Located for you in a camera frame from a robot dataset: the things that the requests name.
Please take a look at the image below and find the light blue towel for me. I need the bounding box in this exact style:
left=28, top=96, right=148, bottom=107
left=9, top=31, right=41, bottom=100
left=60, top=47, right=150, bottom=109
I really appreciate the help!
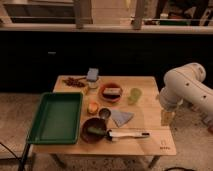
left=111, top=110, right=134, bottom=127

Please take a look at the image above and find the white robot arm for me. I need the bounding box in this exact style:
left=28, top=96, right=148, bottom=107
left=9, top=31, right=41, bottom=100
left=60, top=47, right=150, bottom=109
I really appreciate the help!
left=159, top=63, right=213, bottom=126

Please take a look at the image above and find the green plastic tray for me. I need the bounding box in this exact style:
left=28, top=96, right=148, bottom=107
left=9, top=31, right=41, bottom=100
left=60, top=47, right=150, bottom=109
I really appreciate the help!
left=27, top=92, right=83, bottom=145

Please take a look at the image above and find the translucent green cup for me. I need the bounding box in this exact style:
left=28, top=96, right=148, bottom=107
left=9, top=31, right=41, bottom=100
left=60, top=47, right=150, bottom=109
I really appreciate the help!
left=128, top=88, right=142, bottom=105

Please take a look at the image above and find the wooden table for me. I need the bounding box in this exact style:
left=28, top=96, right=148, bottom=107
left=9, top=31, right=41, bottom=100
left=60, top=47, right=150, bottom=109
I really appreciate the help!
left=31, top=75, right=178, bottom=169

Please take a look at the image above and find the dark sandwich on plate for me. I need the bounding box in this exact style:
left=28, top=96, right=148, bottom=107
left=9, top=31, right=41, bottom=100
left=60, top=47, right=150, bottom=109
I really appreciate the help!
left=103, top=88, right=121, bottom=99

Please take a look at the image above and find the small metal cup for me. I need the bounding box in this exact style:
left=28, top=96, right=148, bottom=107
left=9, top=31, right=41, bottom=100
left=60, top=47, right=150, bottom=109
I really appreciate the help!
left=99, top=108, right=111, bottom=120

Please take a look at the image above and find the green cucumber piece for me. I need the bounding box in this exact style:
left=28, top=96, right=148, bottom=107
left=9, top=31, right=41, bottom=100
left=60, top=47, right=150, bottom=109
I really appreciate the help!
left=87, top=127, right=106, bottom=135

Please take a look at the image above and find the orange yellow fruit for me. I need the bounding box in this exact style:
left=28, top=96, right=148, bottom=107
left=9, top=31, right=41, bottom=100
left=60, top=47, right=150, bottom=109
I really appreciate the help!
left=87, top=102, right=99, bottom=115

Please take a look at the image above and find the dark brown bowl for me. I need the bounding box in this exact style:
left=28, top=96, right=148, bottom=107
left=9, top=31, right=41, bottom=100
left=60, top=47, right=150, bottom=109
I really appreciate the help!
left=81, top=118, right=107, bottom=143

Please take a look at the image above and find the small glass jar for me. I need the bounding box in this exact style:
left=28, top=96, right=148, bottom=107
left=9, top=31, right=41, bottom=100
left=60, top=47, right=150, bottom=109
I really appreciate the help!
left=88, top=81, right=98, bottom=89

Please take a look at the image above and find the blue sponge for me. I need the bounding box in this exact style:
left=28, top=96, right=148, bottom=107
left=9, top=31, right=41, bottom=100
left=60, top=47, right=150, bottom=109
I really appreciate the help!
left=86, top=68, right=99, bottom=82

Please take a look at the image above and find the white handled brush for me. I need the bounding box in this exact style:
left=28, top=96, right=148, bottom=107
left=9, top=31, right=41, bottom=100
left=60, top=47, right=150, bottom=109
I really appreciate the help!
left=107, top=130, right=150, bottom=139

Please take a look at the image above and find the black cable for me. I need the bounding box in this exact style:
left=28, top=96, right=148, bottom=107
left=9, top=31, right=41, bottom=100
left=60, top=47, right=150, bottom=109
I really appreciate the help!
left=0, top=142, right=32, bottom=171

